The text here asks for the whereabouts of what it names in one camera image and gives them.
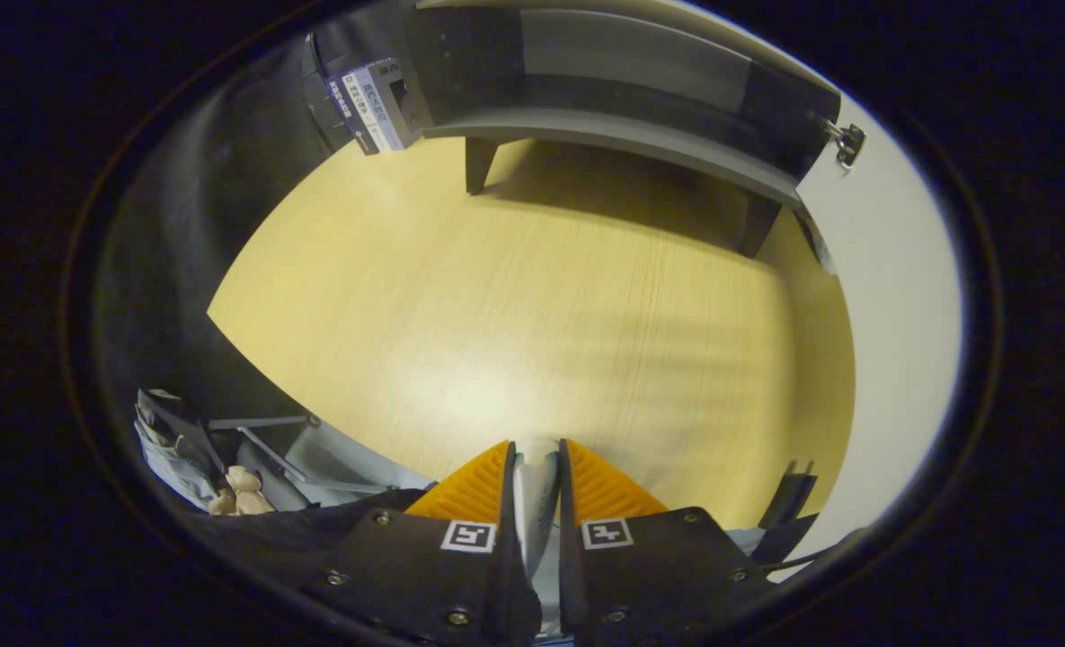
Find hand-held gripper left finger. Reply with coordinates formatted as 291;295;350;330
298;439;544;647

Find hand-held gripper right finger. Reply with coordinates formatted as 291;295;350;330
557;438;771;643

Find white blue cream tube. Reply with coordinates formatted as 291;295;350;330
512;439;562;630

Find beige plush toy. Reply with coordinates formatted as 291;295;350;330
209;465;274;517

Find grey blue cloth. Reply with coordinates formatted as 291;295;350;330
134;388;227;513

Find black backdrop cloth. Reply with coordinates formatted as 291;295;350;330
92;27;335;432

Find white spine box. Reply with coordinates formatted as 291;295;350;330
343;61;407;152

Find dark blue spine box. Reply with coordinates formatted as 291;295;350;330
321;72;380;155

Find metal door hinge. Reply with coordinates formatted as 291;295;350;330
821;117;867;172

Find dark grey cabinet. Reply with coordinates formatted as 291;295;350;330
303;0;848;261

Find thin black cable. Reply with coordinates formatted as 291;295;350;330
757;530;865;576

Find black plastic bracket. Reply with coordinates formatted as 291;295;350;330
757;460;821;563

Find grey metal frame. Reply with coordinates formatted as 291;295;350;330
209;413;389;495

